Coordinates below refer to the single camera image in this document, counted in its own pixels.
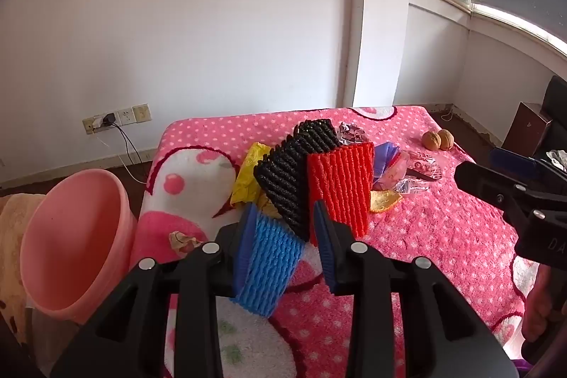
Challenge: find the blue foam fruit net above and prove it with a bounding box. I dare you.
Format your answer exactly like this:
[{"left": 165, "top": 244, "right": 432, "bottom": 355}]
[{"left": 232, "top": 212, "right": 306, "bottom": 319}]

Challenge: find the pink plastic basin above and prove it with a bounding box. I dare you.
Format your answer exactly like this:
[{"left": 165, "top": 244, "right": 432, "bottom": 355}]
[{"left": 20, "top": 168, "right": 139, "bottom": 325}]

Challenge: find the red foam fruit net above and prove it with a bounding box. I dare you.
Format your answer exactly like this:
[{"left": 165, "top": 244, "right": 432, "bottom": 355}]
[{"left": 307, "top": 142, "right": 375, "bottom": 238}]

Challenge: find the purple blue wrapper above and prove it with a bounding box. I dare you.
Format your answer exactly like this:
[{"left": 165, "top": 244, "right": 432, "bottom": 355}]
[{"left": 372, "top": 141, "right": 402, "bottom": 179}]

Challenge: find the person's right hand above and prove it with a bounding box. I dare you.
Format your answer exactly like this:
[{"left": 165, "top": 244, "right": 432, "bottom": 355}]
[{"left": 522, "top": 263, "right": 565, "bottom": 354}]

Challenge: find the black foam fruit net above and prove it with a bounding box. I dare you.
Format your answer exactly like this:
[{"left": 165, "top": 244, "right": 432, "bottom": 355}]
[{"left": 253, "top": 119, "right": 342, "bottom": 241}]

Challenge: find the yellow wrapper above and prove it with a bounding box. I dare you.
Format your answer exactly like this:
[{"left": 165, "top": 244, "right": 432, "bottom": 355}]
[{"left": 230, "top": 142, "right": 284, "bottom": 219}]

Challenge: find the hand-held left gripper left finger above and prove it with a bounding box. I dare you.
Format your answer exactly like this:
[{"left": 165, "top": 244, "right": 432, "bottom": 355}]
[{"left": 49, "top": 203, "right": 262, "bottom": 378}]

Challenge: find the large orange peel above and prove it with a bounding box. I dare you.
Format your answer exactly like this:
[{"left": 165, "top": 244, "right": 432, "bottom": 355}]
[{"left": 370, "top": 190, "right": 404, "bottom": 213}]

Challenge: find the brown box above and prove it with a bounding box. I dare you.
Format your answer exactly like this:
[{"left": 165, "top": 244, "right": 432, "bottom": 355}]
[{"left": 503, "top": 102, "right": 553, "bottom": 157}]

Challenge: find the clear plastic wrapper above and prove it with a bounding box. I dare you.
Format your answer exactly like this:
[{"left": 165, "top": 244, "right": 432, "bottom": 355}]
[{"left": 396, "top": 176, "right": 428, "bottom": 196}]

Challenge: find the black charger cable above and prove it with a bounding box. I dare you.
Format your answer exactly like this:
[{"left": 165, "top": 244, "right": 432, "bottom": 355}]
[{"left": 111, "top": 122, "right": 147, "bottom": 184}]

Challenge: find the silver crumpled foil wrapper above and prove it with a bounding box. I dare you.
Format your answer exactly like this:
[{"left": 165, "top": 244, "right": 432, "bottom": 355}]
[{"left": 334, "top": 121, "right": 370, "bottom": 146}]

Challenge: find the brown floral blanket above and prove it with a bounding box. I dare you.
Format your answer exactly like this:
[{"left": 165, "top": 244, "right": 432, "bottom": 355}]
[{"left": 0, "top": 193, "right": 47, "bottom": 345}]

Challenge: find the black chair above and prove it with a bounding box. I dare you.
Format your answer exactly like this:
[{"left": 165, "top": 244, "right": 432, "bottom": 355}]
[{"left": 534, "top": 75, "right": 567, "bottom": 168}]

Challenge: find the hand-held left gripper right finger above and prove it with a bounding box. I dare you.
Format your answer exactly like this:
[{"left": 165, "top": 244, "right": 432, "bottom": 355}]
[{"left": 312, "top": 201, "right": 519, "bottom": 378}]

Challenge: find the pink dotted printed blanket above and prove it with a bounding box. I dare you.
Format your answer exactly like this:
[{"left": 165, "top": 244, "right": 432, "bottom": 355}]
[{"left": 130, "top": 106, "right": 539, "bottom": 378}]

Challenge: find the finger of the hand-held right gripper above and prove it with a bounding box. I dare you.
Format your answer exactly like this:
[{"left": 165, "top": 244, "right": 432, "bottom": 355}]
[
  {"left": 455, "top": 161, "right": 548, "bottom": 228},
  {"left": 489, "top": 147, "right": 567, "bottom": 186}
]

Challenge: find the crumpled paper ball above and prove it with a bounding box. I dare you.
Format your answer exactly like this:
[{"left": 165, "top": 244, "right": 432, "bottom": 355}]
[{"left": 169, "top": 231, "right": 200, "bottom": 253}]

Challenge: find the red white wrapper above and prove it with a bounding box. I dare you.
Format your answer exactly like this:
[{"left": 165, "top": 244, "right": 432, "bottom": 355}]
[{"left": 405, "top": 151, "right": 444, "bottom": 182}]

